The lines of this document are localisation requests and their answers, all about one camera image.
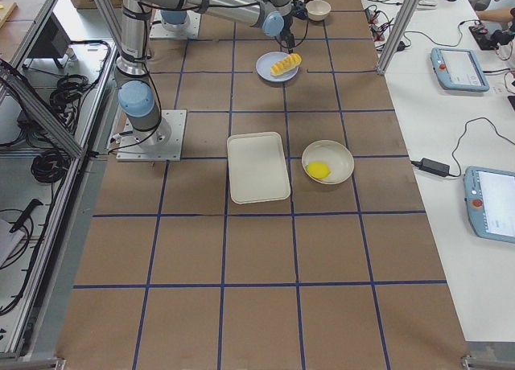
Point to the blue teach pendant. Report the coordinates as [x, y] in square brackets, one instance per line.
[458, 70]
[489, 198]

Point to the blue plate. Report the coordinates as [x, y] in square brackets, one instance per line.
[264, 63]

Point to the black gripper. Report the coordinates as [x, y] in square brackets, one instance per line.
[287, 38]

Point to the white round plate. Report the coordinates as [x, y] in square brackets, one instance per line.
[336, 155]

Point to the person's forearm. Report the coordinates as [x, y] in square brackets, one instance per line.
[500, 15]

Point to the cream bowl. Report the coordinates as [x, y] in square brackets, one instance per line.
[318, 10]

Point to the yellow lemon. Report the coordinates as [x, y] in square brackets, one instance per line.
[318, 170]

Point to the striped bread roll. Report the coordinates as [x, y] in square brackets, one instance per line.
[288, 63]

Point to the white rectangular tray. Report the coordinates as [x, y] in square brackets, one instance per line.
[257, 168]

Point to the aluminium frame post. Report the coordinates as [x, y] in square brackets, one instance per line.
[399, 27]

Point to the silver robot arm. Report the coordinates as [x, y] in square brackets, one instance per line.
[174, 20]
[211, 77]

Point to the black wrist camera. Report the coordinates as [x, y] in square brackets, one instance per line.
[298, 9]

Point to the black power adapter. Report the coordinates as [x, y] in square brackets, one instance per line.
[434, 167]

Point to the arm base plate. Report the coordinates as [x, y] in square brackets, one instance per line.
[164, 145]
[157, 32]

